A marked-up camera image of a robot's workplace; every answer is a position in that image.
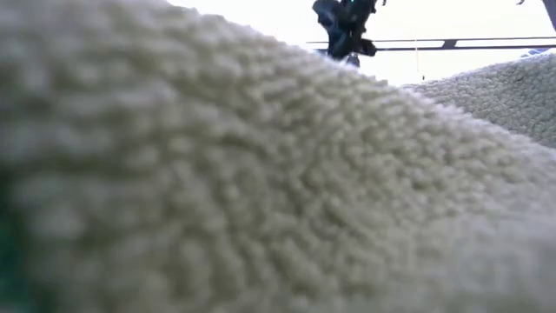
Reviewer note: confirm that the pale green microfiber towel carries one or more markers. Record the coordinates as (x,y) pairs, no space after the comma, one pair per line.
(217,174)
(499,100)

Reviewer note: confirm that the light blue microfiber towel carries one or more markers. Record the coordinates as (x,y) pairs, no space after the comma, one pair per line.
(536,52)

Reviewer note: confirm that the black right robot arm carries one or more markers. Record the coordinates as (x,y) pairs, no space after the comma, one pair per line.
(552,11)

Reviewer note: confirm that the small black clamp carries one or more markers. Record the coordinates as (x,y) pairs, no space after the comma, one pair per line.
(354,61)

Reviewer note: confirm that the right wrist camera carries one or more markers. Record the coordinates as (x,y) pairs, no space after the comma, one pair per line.
(368,47)

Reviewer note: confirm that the black horizontal rail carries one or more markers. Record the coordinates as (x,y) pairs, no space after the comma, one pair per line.
(449,43)

